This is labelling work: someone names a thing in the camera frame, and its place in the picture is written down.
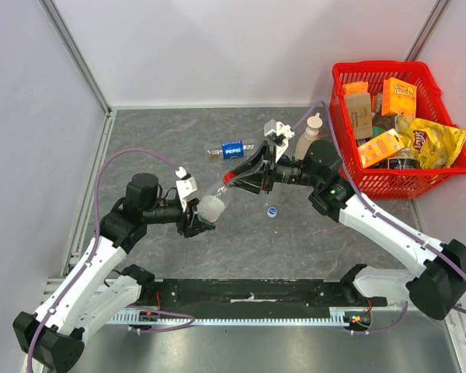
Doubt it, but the red bottle cap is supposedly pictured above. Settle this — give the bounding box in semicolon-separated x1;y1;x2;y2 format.
223;172;236;184

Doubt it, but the red label water bottle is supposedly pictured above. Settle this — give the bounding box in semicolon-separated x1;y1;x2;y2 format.
196;179;234;223

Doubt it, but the blue white Pocari cap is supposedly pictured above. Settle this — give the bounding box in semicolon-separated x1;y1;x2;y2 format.
266;207;277;218

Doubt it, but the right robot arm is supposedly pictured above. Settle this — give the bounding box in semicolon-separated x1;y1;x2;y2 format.
224;141;466;320

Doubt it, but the Pepsi bottle blue label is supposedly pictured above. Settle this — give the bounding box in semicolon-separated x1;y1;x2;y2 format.
203;139;257;161

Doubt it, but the beige nozzle bottle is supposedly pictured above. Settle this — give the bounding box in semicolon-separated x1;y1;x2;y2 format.
294;113;323;160

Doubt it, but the brown cardboard box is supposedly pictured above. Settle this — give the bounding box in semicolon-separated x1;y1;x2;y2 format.
344;92;373;140

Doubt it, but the small orange box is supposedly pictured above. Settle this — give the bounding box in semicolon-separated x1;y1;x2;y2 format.
343;81;368;96

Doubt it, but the orange snack box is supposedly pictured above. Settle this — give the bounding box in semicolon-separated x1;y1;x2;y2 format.
357;129;405;168

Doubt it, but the dark jar in basket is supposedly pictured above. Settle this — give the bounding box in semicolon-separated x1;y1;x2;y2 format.
379;148;419;170

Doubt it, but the orange Sugar Daddy box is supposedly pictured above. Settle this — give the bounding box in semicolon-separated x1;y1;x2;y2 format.
381;77;417;118

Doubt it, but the yellow Lays chip bag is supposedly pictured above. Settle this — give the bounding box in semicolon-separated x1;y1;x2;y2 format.
395;115;466;169

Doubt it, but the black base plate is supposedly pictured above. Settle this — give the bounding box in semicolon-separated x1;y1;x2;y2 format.
137;279;388;320

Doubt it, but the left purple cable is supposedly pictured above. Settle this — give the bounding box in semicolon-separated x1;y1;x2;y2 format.
25;149;197;373

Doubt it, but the purple cable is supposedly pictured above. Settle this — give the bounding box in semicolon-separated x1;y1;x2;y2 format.
293;99;466;334
25;149;197;373

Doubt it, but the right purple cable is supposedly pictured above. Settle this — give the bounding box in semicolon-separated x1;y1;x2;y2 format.
293;99;466;334

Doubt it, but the slotted cable duct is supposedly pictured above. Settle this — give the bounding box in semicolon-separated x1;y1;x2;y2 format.
108;306;370;326

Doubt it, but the aluminium frame rail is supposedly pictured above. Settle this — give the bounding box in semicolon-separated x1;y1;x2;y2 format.
39;0;112;116

